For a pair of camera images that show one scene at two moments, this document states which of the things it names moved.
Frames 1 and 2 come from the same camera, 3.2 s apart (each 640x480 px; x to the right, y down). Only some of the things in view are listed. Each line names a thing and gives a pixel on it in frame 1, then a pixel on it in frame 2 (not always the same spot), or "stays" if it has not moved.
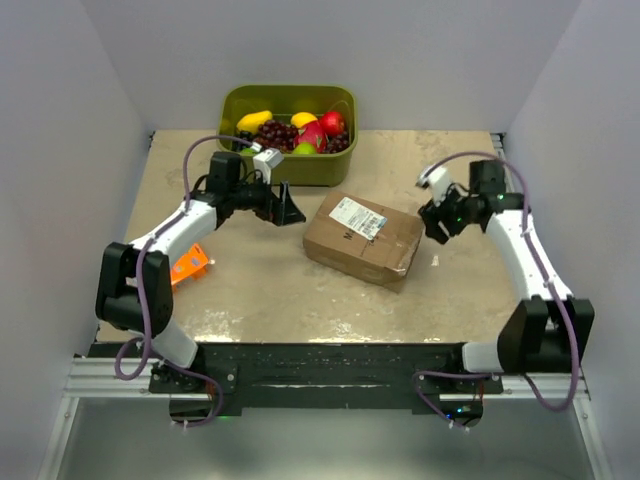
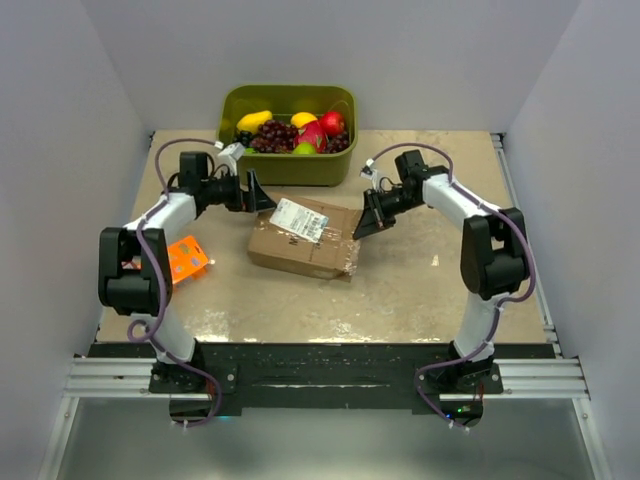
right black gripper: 432,215 → 375,216
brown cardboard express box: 362,238 → 307,236
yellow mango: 250,122 stays
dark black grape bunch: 245,134 stays
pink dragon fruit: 312,132 stays
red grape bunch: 277,134 stays
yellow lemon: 299,119 stays
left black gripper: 282,213 → 258,200
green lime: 305,148 stays
